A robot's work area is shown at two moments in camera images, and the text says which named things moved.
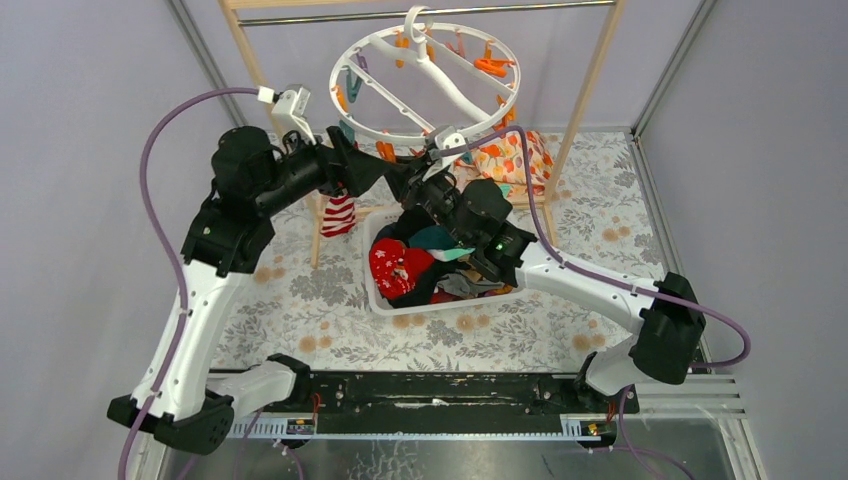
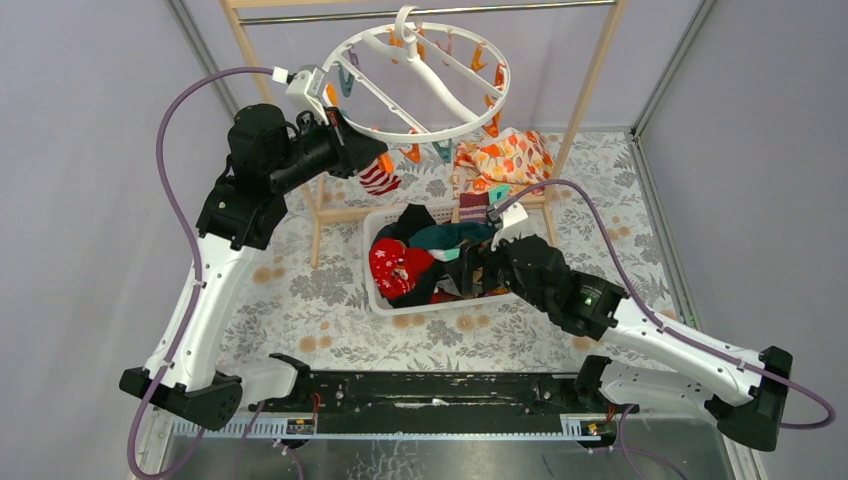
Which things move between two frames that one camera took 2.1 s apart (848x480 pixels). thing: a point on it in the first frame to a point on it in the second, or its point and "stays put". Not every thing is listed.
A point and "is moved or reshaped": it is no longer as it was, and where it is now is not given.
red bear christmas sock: (395, 268) stays put
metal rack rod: (405, 15) stays put
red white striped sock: (339, 215) is moved or reshaped
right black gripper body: (437, 196) to (496, 266)
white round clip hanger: (410, 82) stays put
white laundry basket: (371, 222) stays put
